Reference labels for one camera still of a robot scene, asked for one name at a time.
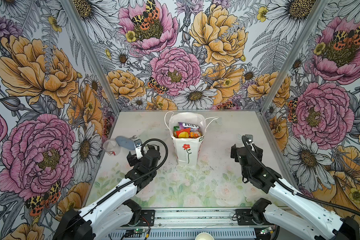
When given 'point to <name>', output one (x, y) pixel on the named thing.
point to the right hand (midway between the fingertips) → (244, 150)
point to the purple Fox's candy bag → (193, 128)
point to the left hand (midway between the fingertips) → (139, 152)
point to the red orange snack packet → (183, 133)
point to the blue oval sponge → (125, 142)
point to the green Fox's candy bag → (175, 129)
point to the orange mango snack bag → (195, 135)
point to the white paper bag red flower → (187, 150)
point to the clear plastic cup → (111, 147)
